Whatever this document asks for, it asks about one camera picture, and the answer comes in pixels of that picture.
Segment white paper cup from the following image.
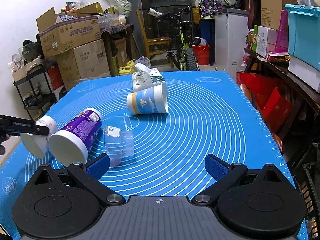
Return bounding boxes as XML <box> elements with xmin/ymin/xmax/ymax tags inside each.
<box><xmin>20</xmin><ymin>115</ymin><xmax>57</xmax><ymax>159</ymax></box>

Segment purple and white cup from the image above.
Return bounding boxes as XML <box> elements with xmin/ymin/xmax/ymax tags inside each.
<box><xmin>48</xmin><ymin>108</ymin><xmax>103</xmax><ymax>166</ymax></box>

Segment clear plastic cup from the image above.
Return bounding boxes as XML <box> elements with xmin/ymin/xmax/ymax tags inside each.
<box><xmin>104</xmin><ymin>126</ymin><xmax>134</xmax><ymax>168</ymax></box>

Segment blue sailboat paper cup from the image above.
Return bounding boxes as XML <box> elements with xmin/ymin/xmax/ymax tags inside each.
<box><xmin>126</xmin><ymin>83</ymin><xmax>168</xmax><ymax>115</ymax></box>

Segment black metal shelf rack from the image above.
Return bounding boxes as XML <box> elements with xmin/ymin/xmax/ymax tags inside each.
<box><xmin>13</xmin><ymin>64</ymin><xmax>57</xmax><ymax>120</ymax></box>

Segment red gift box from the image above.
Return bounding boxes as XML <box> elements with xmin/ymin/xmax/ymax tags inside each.
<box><xmin>262</xmin><ymin>87</ymin><xmax>293</xmax><ymax>133</ymax></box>

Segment large lower cardboard box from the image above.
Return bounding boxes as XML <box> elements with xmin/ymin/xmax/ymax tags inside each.
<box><xmin>55</xmin><ymin>39</ymin><xmax>110</xmax><ymax>91</ymax></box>

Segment open cardboard box top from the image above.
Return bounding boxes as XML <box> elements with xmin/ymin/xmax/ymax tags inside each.
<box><xmin>36</xmin><ymin>8</ymin><xmax>100</xmax><ymax>58</ymax></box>

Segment patterned tissue box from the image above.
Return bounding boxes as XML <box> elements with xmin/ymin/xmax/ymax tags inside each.
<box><xmin>131</xmin><ymin>63</ymin><xmax>167</xmax><ymax>92</ymax></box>

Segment dark wooden side table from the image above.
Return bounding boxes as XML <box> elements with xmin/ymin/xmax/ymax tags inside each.
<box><xmin>245</xmin><ymin>48</ymin><xmax>319</xmax><ymax>121</ymax></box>

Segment yellow plastic jug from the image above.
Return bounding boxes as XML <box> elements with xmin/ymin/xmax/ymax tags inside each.
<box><xmin>119</xmin><ymin>60</ymin><xmax>136</xmax><ymax>75</ymax></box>

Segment red plastic bucket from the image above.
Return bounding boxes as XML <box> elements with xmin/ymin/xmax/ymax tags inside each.
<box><xmin>192</xmin><ymin>45</ymin><xmax>210</xmax><ymax>66</ymax></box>

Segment black and green bicycle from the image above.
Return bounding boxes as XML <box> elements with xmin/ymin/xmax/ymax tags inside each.
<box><xmin>147</xmin><ymin>6</ymin><xmax>200</xmax><ymax>71</ymax></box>

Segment white box under bin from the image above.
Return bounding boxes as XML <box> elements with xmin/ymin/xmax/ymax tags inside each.
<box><xmin>288</xmin><ymin>56</ymin><xmax>320</xmax><ymax>93</ymax></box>

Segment pink plastic basket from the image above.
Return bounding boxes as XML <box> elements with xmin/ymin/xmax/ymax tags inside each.
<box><xmin>274</xmin><ymin>10</ymin><xmax>289</xmax><ymax>53</ymax></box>

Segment green and white carton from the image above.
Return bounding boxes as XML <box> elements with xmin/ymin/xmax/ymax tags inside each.
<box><xmin>252</xmin><ymin>25</ymin><xmax>268</xmax><ymax>58</ymax></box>

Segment wooden chair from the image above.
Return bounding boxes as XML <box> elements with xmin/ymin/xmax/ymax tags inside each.
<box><xmin>135</xmin><ymin>9</ymin><xmax>175</xmax><ymax>68</ymax></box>

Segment white chest freezer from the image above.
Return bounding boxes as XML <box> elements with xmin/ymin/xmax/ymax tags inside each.
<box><xmin>214</xmin><ymin>8</ymin><xmax>249</xmax><ymax>80</ymax></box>

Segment teal plastic storage bin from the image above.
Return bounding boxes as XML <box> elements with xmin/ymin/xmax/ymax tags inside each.
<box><xmin>284</xmin><ymin>4</ymin><xmax>320</xmax><ymax>70</ymax></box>

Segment floral patterned bag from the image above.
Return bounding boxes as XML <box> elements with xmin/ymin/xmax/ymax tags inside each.
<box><xmin>199</xmin><ymin>0</ymin><xmax>225</xmax><ymax>18</ymax></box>

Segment tall brown cardboard box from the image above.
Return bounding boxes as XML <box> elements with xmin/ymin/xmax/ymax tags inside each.
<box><xmin>261</xmin><ymin>0</ymin><xmax>298</xmax><ymax>30</ymax></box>

